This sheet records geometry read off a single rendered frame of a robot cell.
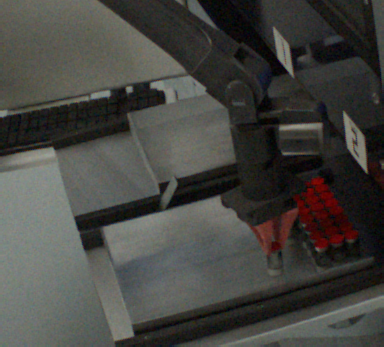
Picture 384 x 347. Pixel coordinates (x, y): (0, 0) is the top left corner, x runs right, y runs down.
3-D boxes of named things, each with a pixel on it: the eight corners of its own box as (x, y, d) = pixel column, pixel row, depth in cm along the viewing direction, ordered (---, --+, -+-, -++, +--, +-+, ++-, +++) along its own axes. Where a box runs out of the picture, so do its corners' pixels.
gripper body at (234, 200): (309, 195, 157) (302, 147, 153) (244, 226, 154) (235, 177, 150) (284, 177, 162) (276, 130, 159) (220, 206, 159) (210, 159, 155)
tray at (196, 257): (319, 189, 181) (317, 169, 179) (374, 277, 158) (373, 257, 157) (104, 245, 177) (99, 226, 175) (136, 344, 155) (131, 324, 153)
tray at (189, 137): (313, 84, 212) (311, 67, 210) (363, 148, 189) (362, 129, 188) (130, 131, 208) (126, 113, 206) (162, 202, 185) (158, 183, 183)
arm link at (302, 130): (237, 58, 154) (222, 82, 147) (323, 54, 151) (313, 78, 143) (251, 142, 159) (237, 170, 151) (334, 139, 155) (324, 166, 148)
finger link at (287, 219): (306, 251, 160) (297, 193, 156) (262, 272, 158) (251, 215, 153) (281, 231, 166) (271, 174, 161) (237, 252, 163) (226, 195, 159)
